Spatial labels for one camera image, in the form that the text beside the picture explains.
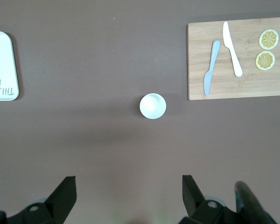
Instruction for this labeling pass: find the white plastic knife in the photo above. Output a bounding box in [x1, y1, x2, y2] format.
[222, 21, 243, 77]

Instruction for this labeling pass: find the grey plastic knife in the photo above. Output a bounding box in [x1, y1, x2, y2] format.
[203, 40, 221, 96]

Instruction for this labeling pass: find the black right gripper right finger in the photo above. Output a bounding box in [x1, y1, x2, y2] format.
[179, 175, 238, 224]

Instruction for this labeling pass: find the white paper cup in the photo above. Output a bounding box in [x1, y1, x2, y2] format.
[139, 93, 167, 119]

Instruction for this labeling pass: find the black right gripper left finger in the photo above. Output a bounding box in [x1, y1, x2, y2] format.
[0, 176, 77, 224]

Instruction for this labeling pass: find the bamboo cutting board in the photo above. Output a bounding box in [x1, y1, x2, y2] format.
[187, 16, 280, 101]

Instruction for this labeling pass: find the cream tray with bear print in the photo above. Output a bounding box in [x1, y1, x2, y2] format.
[0, 31, 20, 102]

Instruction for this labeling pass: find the brown table mat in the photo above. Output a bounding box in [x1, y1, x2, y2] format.
[0, 0, 280, 224]

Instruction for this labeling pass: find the yellow lemon slice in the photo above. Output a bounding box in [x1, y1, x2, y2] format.
[259, 28, 280, 50]
[255, 50, 276, 71]

